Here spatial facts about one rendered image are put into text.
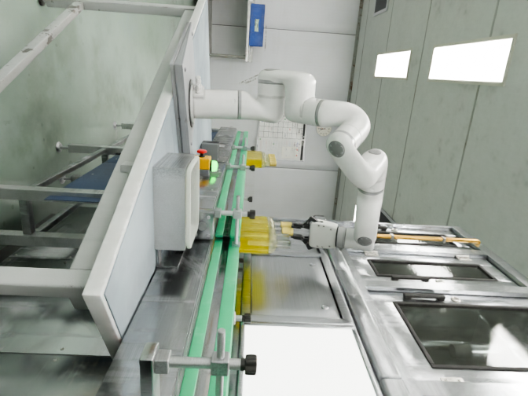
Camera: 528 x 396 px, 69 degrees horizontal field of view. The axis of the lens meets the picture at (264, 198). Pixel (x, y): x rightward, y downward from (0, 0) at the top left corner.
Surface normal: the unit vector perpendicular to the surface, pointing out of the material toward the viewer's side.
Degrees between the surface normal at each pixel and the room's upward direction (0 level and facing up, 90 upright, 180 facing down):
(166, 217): 90
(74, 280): 90
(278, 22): 90
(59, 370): 90
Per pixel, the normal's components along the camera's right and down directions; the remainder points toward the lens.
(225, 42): 0.03, 0.31
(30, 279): 0.07, -0.72
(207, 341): 0.07, -0.95
